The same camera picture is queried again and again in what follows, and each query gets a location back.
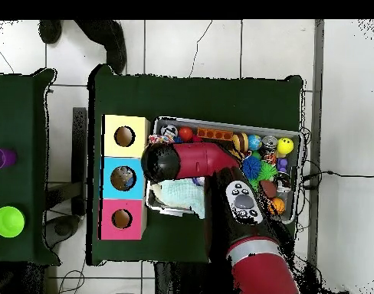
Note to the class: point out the mint green cloth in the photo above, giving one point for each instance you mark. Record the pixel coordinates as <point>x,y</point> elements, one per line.
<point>181,195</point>

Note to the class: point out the small colourful fabric toy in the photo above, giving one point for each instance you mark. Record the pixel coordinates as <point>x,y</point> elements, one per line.
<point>161,139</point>

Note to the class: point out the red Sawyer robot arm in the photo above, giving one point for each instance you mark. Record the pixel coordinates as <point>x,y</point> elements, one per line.
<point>199,159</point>

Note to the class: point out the wooden box with three holes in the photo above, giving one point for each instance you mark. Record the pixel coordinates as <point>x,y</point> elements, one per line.
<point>110,177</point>

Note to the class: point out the clear mesh bin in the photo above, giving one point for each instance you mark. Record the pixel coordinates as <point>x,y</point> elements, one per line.
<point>295,208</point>

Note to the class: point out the small red ball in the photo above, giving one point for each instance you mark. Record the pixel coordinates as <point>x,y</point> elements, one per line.
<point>186,133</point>

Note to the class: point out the small soccer ball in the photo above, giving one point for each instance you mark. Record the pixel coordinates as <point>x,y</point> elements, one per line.
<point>168,130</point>

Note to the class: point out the orange plastic toy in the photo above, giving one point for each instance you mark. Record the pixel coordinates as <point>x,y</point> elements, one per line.
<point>214,133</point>

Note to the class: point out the brown burger toy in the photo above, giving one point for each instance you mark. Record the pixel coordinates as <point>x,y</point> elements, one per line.
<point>240,142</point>

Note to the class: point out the large blue spiky ball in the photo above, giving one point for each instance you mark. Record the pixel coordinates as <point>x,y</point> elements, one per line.
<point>252,165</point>

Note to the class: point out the small globe ball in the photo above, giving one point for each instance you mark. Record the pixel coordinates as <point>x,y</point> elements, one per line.
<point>254,142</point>

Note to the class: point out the yellow smiley ball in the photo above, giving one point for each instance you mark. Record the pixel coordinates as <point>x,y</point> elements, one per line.
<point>285,146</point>

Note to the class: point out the small orange basketball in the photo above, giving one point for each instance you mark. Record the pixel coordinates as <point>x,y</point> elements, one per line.
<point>278,206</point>

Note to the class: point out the person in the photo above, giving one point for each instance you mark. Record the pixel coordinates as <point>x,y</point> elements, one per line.
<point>104,33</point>

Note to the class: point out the purple cup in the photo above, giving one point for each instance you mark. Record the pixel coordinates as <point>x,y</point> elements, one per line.
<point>0,158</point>

